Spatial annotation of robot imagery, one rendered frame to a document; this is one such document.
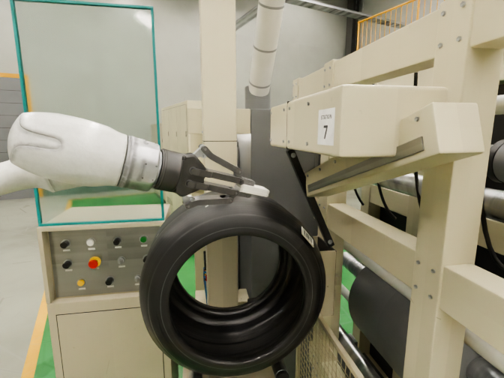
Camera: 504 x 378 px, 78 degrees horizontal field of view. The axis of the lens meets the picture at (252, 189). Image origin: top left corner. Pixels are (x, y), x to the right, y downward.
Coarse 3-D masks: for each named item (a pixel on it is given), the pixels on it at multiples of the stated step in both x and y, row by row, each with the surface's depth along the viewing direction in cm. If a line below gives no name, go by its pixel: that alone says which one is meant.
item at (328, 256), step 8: (320, 240) 145; (320, 248) 146; (328, 248) 137; (328, 256) 130; (328, 264) 131; (328, 272) 132; (328, 280) 133; (328, 288) 133; (328, 296) 134; (328, 304) 135; (320, 312) 135; (328, 312) 135
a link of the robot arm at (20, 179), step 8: (8, 160) 56; (0, 168) 55; (8, 168) 55; (16, 168) 55; (0, 176) 54; (8, 176) 55; (16, 176) 55; (24, 176) 56; (32, 176) 56; (0, 184) 54; (8, 184) 55; (16, 184) 56; (24, 184) 57; (32, 184) 57; (40, 184) 58; (48, 184) 57; (56, 184) 58; (64, 184) 58; (72, 184) 59; (0, 192) 55; (8, 192) 56
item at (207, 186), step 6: (192, 186) 58; (198, 186) 59; (204, 186) 59; (210, 186) 60; (216, 186) 61; (222, 186) 62; (228, 186) 64; (222, 192) 62; (228, 192) 62; (234, 192) 63
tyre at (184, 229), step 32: (192, 224) 89; (224, 224) 88; (256, 224) 90; (288, 224) 94; (160, 256) 88; (288, 256) 125; (320, 256) 100; (160, 288) 88; (288, 288) 125; (320, 288) 98; (160, 320) 90; (192, 320) 120; (224, 320) 124; (256, 320) 125; (288, 320) 116; (192, 352) 93; (224, 352) 111; (256, 352) 100; (288, 352) 100
